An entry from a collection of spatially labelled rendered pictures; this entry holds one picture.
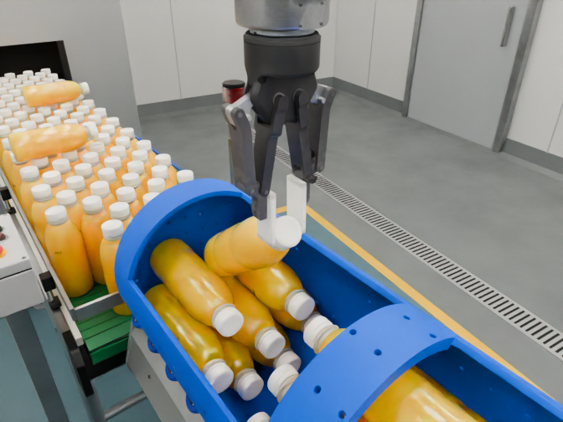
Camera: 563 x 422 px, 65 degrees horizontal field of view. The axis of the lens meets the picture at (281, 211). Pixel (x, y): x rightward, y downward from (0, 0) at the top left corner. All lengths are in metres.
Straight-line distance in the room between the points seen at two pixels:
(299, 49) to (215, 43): 4.88
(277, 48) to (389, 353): 0.30
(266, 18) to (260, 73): 0.05
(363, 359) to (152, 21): 4.78
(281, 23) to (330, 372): 0.32
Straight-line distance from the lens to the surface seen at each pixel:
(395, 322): 0.48
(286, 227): 0.53
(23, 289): 0.92
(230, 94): 1.23
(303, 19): 0.42
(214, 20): 5.27
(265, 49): 0.43
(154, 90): 5.17
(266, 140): 0.47
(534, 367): 2.33
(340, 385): 0.44
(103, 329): 1.00
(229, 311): 0.63
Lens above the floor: 1.56
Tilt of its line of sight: 30 degrees down
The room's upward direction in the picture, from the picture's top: straight up
